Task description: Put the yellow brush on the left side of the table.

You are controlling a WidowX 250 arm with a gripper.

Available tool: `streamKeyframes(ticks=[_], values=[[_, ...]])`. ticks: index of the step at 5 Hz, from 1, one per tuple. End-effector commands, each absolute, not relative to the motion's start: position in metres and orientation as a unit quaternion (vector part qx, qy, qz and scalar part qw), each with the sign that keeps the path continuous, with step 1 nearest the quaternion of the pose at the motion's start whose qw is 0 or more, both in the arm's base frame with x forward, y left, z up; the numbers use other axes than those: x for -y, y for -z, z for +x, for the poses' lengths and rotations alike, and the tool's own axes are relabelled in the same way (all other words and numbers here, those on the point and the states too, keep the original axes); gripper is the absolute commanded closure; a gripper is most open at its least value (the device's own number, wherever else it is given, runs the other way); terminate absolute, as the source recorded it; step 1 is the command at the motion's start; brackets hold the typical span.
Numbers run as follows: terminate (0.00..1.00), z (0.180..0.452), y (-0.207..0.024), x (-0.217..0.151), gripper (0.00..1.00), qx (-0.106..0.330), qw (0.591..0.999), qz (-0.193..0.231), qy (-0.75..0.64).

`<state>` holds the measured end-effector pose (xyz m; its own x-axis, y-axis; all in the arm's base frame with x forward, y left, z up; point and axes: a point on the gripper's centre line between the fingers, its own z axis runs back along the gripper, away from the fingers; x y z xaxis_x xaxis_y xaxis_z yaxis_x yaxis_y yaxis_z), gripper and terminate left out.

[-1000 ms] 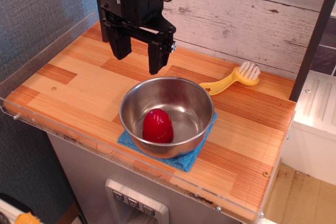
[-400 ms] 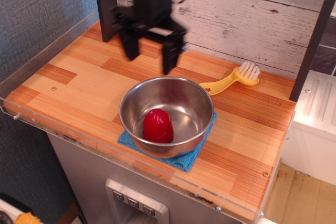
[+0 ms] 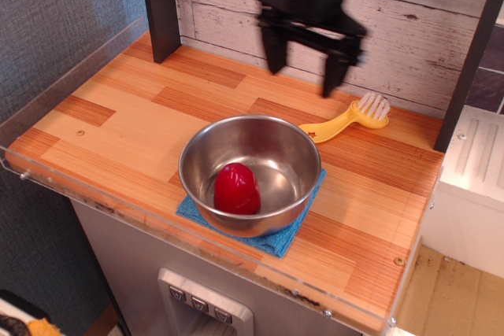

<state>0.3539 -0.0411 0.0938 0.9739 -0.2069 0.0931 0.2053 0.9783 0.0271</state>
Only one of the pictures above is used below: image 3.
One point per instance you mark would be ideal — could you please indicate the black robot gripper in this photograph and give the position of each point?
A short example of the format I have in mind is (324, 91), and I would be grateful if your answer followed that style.
(319, 24)

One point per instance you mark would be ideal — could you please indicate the yellow brush white bristles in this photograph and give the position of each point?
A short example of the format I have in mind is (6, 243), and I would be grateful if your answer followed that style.
(371, 111)

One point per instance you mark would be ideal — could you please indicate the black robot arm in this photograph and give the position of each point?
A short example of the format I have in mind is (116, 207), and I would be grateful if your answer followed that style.
(321, 25)

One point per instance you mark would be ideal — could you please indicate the stainless steel bowl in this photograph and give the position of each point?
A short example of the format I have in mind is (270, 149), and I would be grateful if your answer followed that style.
(283, 158)

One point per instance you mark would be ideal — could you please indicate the red toy bell pepper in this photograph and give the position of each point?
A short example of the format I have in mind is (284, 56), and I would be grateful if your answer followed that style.
(236, 190)

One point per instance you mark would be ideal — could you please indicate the blue cloth mat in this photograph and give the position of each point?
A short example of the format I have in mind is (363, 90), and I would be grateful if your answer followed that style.
(276, 244)

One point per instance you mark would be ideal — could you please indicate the white side cabinet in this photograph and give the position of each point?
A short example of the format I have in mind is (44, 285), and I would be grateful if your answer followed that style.
(464, 220)

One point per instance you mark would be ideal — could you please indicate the grey cabinet with dispenser panel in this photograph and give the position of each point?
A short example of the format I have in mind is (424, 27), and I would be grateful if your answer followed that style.
(165, 288)

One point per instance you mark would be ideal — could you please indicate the clear acrylic table guard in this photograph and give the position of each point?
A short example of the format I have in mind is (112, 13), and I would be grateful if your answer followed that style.
(109, 134)

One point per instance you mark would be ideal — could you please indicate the yellow object bottom left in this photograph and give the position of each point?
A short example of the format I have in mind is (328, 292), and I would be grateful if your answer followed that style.
(42, 327)

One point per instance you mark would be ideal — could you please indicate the dark left support post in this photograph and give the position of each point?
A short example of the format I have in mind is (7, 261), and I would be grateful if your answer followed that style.
(164, 28)

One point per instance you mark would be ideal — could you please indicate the dark support post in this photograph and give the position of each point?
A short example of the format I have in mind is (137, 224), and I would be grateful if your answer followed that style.
(475, 53)
(164, 28)

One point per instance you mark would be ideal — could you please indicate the dark right support post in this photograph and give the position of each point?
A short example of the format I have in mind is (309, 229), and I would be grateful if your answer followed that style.
(475, 53)

